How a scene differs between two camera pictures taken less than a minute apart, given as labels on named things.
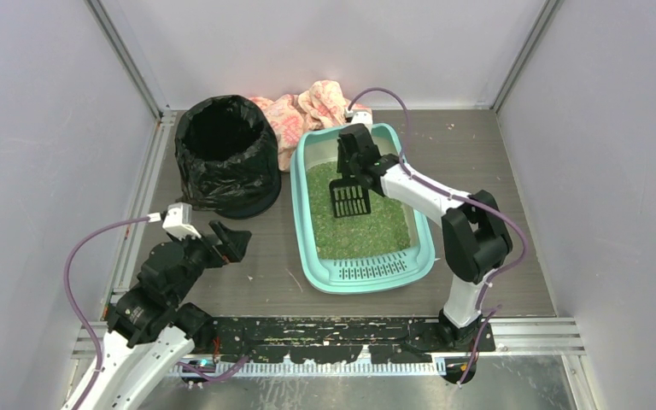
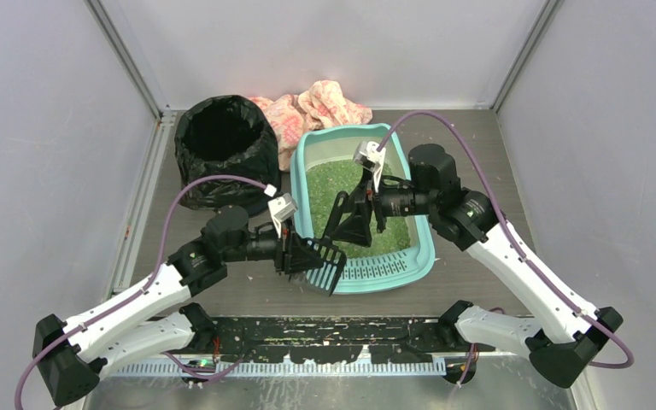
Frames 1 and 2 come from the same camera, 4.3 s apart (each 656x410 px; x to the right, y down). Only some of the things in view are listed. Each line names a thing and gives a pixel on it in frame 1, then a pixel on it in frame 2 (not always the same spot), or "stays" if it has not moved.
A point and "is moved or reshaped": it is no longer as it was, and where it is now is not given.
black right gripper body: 356,160 -> 373,207
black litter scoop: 349,197 is moved or reshaped
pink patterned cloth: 324,104 stays
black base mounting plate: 343,340 stays
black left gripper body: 217,245 -> 288,252
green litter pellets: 383,231 stays
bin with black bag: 227,157 stays
